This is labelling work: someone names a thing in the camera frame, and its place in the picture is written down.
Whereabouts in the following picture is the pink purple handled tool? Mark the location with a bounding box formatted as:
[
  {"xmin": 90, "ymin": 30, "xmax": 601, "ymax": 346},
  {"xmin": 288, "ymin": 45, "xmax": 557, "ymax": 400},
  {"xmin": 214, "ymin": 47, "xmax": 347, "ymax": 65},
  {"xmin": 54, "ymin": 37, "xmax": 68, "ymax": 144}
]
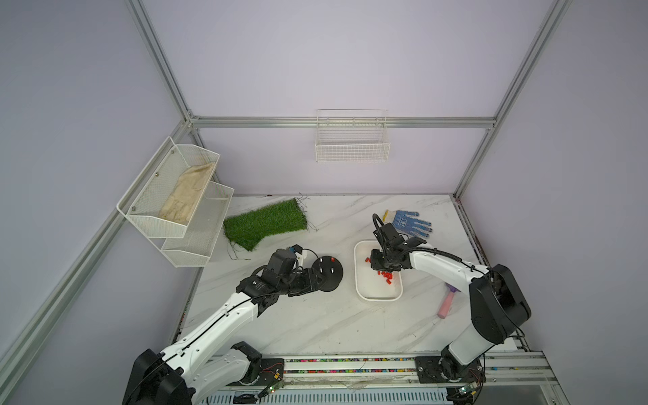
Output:
[{"xmin": 437, "ymin": 283, "xmax": 460, "ymax": 319}]

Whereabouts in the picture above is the black corrugated cable conduit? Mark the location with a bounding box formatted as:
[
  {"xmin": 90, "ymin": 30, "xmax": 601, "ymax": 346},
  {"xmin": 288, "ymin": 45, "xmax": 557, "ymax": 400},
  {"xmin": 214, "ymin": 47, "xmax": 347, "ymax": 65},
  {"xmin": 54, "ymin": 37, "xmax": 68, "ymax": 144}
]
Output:
[{"xmin": 371, "ymin": 213, "xmax": 492, "ymax": 277}]

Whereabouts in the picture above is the lower white mesh shelf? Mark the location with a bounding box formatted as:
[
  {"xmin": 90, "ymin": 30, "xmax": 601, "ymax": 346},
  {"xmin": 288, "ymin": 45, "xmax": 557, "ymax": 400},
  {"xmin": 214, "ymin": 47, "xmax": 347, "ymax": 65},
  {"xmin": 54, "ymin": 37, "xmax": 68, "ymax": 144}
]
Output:
[{"xmin": 161, "ymin": 182, "xmax": 234, "ymax": 268}]

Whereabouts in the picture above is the white mesh shelf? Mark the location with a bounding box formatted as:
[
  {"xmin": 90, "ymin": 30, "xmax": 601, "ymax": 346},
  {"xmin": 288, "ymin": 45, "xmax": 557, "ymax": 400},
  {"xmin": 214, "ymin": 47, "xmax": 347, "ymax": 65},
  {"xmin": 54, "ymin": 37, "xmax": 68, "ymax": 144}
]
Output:
[
  {"xmin": 116, "ymin": 138, "xmax": 220, "ymax": 239},
  {"xmin": 161, "ymin": 182, "xmax": 234, "ymax": 268}
]

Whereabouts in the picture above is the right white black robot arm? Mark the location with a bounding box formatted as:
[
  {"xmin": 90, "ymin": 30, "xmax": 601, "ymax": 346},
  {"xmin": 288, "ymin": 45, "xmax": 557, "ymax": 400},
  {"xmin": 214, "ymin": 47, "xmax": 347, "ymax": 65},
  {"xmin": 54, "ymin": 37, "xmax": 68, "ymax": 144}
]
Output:
[{"xmin": 370, "ymin": 214, "xmax": 532, "ymax": 382}]

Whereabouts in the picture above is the white plastic tray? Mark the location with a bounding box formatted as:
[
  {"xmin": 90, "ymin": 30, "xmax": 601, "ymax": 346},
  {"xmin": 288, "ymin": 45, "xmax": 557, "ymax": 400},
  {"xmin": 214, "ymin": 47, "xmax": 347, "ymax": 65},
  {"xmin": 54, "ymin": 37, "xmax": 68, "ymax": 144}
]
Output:
[{"xmin": 354, "ymin": 241, "xmax": 403, "ymax": 302}]

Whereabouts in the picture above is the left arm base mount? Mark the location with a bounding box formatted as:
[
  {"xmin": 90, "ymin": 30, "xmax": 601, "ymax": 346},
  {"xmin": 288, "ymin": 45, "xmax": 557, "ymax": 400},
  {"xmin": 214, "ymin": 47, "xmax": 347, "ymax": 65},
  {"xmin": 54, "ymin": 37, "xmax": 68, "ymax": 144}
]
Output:
[{"xmin": 226, "ymin": 342, "xmax": 285, "ymax": 386}]

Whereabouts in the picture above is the black round screw base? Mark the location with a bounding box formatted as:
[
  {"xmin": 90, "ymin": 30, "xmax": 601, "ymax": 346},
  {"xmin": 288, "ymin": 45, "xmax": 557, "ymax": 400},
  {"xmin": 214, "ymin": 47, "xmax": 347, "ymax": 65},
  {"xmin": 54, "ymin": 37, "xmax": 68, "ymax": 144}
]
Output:
[{"xmin": 312, "ymin": 256, "xmax": 344, "ymax": 292}]

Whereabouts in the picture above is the beige cloth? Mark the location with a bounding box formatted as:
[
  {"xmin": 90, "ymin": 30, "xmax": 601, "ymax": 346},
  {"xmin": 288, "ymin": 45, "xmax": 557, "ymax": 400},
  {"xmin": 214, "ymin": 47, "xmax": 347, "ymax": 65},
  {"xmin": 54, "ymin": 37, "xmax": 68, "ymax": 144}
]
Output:
[{"xmin": 158, "ymin": 162, "xmax": 216, "ymax": 225}]

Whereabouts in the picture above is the green artificial grass mat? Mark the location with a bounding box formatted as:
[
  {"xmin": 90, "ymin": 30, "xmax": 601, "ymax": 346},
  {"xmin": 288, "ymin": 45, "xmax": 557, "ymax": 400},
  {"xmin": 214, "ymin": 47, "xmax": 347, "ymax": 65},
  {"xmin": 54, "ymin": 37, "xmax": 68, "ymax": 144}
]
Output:
[{"xmin": 224, "ymin": 198, "xmax": 308, "ymax": 251}]

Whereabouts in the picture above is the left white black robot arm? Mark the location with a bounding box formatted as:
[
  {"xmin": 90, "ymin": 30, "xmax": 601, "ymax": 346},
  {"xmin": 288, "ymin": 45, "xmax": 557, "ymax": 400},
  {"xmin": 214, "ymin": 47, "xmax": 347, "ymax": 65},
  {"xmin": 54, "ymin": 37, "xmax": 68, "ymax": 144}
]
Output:
[{"xmin": 123, "ymin": 246, "xmax": 344, "ymax": 404}]

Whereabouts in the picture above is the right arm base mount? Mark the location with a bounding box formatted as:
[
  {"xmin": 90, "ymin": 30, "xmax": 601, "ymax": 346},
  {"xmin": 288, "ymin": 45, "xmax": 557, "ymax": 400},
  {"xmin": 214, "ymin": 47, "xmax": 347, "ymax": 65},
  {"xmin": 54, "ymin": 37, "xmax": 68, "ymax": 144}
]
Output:
[{"xmin": 414, "ymin": 349, "xmax": 484, "ymax": 384}]

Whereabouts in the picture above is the pile of red sleeves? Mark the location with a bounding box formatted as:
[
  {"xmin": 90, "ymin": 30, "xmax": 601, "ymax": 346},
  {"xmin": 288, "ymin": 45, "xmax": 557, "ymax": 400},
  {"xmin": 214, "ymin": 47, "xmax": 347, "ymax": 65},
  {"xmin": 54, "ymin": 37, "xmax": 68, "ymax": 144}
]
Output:
[{"xmin": 364, "ymin": 258, "xmax": 393, "ymax": 285}]

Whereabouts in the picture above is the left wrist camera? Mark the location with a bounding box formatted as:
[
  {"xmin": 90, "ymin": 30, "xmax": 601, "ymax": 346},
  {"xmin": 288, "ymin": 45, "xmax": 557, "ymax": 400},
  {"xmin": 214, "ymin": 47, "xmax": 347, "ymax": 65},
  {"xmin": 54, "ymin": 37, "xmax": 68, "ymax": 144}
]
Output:
[{"xmin": 289, "ymin": 245, "xmax": 306, "ymax": 267}]

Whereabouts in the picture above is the blue dotted work glove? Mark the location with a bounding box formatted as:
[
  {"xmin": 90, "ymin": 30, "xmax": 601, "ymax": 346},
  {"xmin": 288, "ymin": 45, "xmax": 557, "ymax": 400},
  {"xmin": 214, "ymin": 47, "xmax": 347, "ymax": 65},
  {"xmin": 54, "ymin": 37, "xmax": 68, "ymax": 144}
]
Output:
[{"xmin": 381, "ymin": 210, "xmax": 433, "ymax": 240}]

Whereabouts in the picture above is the upper white mesh shelf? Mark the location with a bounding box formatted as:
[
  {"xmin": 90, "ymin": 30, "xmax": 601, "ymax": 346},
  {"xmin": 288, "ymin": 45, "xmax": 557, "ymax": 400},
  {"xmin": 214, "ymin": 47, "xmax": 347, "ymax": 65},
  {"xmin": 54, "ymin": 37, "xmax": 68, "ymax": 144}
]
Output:
[{"xmin": 116, "ymin": 138, "xmax": 220, "ymax": 239}]

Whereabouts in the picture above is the white wire wall basket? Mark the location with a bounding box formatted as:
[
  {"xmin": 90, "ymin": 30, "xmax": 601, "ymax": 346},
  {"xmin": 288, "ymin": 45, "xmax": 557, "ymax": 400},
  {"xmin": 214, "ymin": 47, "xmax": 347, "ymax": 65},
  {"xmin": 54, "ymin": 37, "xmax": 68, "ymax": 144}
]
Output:
[{"xmin": 315, "ymin": 109, "xmax": 391, "ymax": 164}]

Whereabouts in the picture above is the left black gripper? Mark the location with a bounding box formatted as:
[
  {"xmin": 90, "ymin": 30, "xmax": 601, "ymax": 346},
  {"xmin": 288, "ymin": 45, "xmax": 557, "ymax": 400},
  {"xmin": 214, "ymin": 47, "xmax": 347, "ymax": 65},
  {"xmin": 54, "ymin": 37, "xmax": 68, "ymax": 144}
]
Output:
[{"xmin": 278, "ymin": 267, "xmax": 326, "ymax": 298}]

